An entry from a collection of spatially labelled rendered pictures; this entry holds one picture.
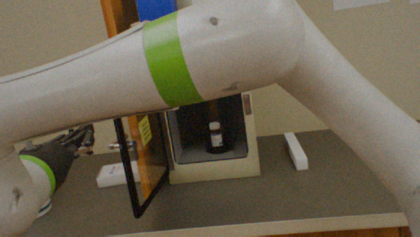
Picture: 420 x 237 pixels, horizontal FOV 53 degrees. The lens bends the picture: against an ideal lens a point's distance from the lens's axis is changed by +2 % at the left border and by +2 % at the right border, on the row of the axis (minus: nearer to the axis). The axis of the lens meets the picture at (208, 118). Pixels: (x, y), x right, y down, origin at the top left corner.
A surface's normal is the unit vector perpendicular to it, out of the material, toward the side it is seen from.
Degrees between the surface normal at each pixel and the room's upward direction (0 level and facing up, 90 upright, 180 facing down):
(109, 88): 92
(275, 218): 0
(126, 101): 117
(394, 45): 90
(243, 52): 95
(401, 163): 94
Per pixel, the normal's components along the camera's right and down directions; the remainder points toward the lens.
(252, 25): -0.12, -0.06
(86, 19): -0.08, 0.30
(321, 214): -0.15, -0.95
